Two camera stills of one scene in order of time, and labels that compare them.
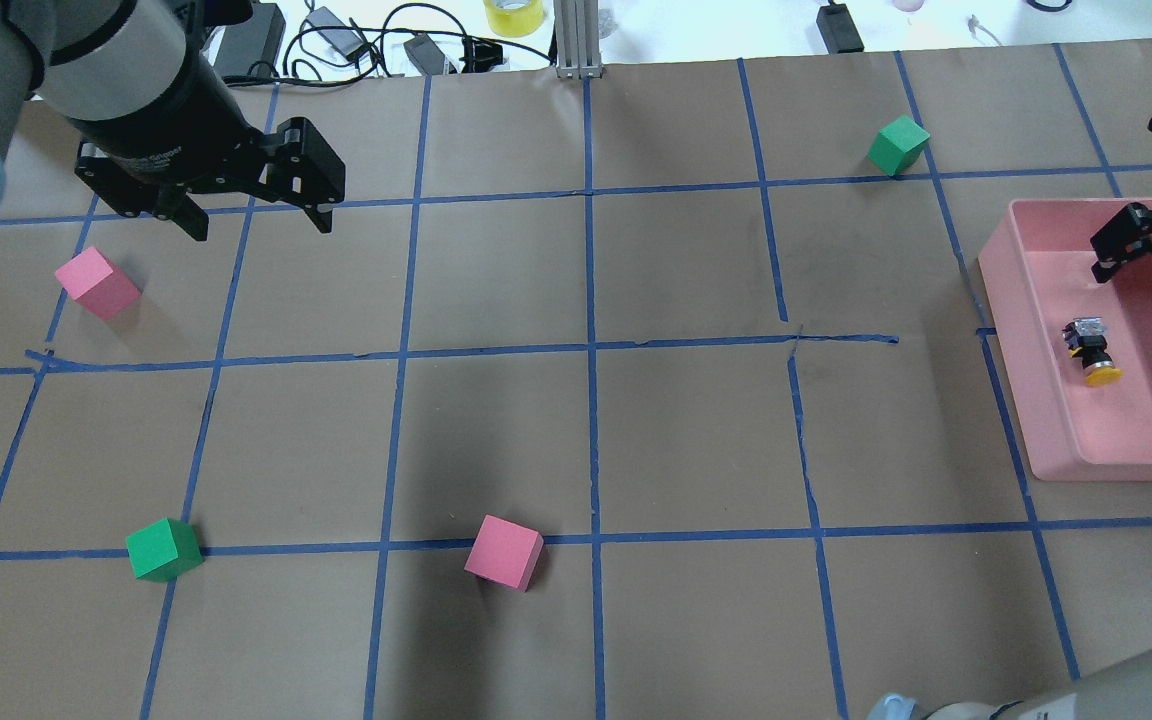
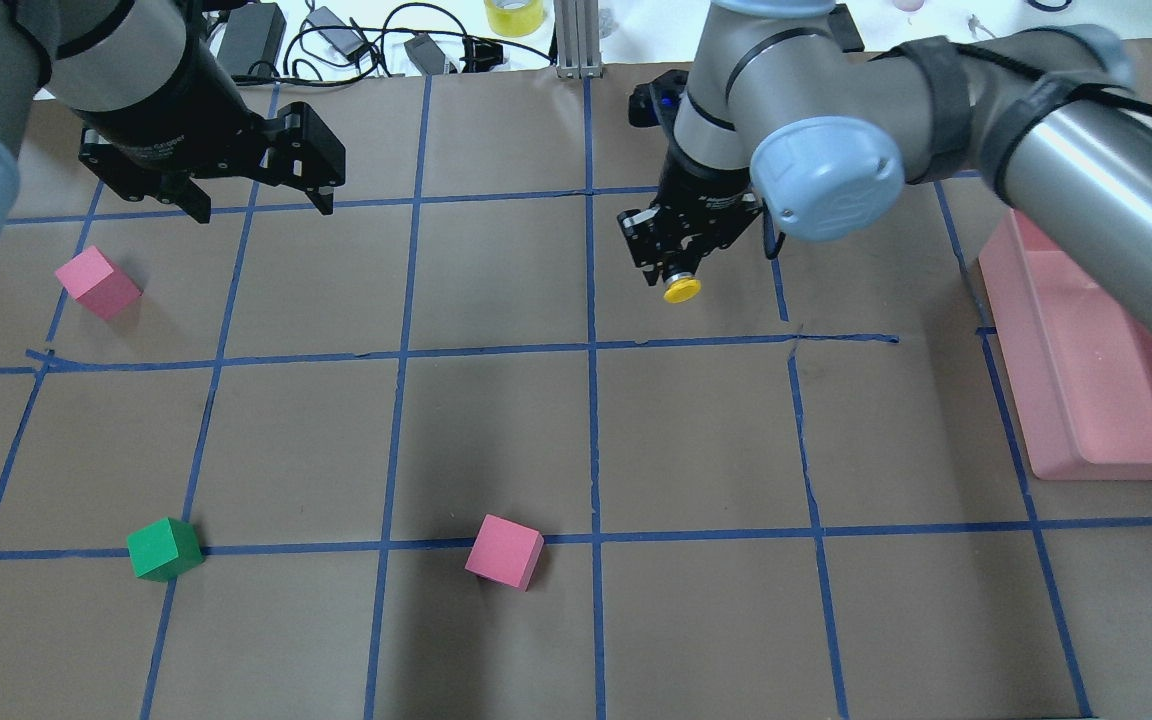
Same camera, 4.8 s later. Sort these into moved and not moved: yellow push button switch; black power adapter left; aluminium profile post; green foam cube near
Moved: yellow push button switch
Not moved: black power adapter left; green foam cube near; aluminium profile post
